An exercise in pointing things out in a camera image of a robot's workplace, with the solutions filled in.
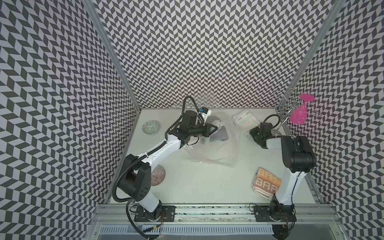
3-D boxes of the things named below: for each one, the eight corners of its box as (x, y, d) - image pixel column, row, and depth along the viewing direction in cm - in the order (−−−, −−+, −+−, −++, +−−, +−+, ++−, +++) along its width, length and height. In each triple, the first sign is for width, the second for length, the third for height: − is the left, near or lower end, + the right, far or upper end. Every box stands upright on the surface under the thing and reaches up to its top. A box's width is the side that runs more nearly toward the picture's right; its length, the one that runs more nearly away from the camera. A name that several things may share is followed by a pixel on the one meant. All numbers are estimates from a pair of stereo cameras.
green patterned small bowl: (142, 134, 104) (140, 131, 101) (145, 123, 111) (144, 120, 108) (157, 134, 104) (156, 131, 101) (159, 123, 111) (158, 120, 108)
